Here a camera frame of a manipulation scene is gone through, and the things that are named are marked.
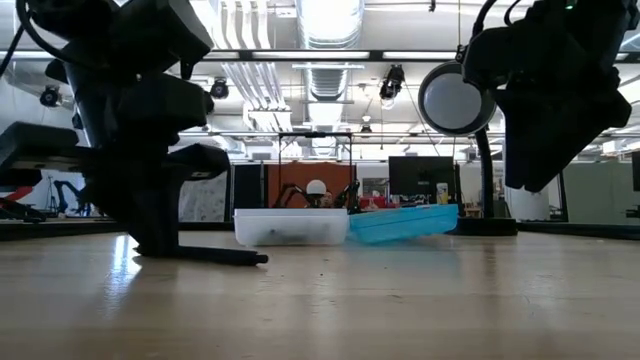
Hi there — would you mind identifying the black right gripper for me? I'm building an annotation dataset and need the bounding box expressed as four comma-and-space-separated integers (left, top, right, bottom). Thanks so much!
462, 9, 633, 194

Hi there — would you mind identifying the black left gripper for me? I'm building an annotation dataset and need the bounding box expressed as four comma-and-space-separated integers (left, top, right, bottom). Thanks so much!
0, 64, 231, 258

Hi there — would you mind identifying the black pen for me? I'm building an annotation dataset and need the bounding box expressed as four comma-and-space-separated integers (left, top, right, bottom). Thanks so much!
174, 244, 270, 267

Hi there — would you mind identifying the clear plastic supply box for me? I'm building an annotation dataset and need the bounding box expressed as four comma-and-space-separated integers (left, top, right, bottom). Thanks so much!
233, 208, 351, 248

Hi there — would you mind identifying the blue plastic box lid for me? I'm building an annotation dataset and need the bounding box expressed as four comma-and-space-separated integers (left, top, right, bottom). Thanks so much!
348, 203, 459, 246

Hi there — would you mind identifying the white cylindrical column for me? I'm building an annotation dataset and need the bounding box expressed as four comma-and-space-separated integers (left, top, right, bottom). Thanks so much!
503, 183, 552, 222

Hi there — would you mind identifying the black desk lamp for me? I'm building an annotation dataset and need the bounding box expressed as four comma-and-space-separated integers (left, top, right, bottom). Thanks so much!
417, 59, 519, 237

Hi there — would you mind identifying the black ceiling spotlight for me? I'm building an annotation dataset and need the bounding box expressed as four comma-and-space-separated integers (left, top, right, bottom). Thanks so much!
209, 77, 231, 101
378, 64, 407, 101

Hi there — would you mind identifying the black monitor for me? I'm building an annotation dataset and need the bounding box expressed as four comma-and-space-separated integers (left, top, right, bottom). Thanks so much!
388, 155, 457, 204

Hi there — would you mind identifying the orange partition panel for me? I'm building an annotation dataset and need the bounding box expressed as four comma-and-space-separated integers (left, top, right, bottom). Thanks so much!
266, 161, 357, 209

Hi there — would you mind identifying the overhead light bar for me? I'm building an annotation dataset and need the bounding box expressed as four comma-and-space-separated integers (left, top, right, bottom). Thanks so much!
189, 48, 471, 63

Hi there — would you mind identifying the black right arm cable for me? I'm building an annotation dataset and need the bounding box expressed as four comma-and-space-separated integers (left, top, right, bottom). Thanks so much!
472, 0, 521, 49

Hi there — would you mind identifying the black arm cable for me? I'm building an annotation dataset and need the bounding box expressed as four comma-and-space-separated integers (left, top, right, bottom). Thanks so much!
472, 0, 521, 49
14, 0, 69, 64

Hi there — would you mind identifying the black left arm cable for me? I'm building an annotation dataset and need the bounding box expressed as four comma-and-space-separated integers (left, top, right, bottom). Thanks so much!
14, 0, 69, 64

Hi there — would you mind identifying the silver ceiling ventilation duct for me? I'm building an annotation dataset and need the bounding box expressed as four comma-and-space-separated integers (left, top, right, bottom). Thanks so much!
297, 0, 365, 101

